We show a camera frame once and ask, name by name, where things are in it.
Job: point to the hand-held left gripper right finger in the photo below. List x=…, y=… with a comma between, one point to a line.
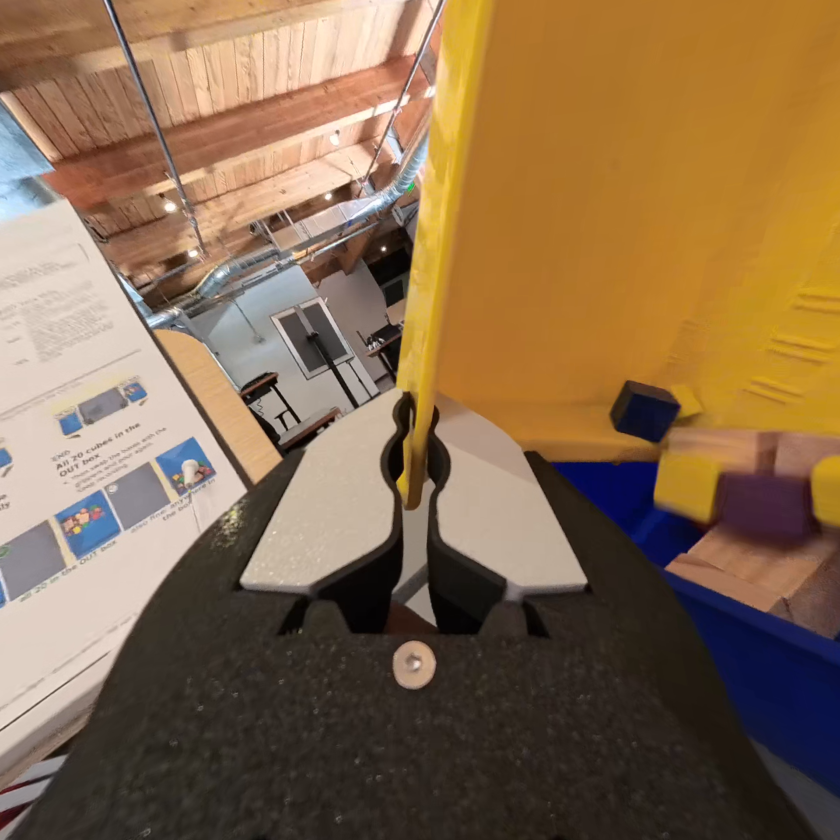
x=505, y=518

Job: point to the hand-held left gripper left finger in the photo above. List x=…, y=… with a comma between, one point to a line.
x=321, y=518

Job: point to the pile of mixed wooden cubes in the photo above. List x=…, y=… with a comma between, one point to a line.
x=741, y=564

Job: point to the blue plastic box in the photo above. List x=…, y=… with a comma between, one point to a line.
x=754, y=656

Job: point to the yellow plastic box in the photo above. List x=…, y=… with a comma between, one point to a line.
x=623, y=197

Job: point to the black tripod stand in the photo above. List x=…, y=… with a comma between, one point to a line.
x=334, y=374

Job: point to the wooden board with instruction poster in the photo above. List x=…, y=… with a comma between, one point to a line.
x=79, y=394

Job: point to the metal ceiling rod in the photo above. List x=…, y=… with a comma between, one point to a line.
x=157, y=131

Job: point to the grey framed wall panel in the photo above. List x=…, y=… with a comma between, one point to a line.
x=312, y=338

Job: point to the silver ventilation duct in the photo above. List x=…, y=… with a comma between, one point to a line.
x=249, y=269

